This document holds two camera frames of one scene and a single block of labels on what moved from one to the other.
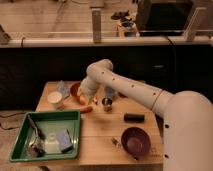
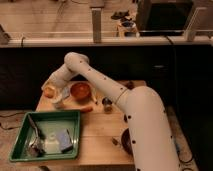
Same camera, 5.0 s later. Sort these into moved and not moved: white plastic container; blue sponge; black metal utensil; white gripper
Moved: white gripper
Not moved: white plastic container; black metal utensil; blue sponge
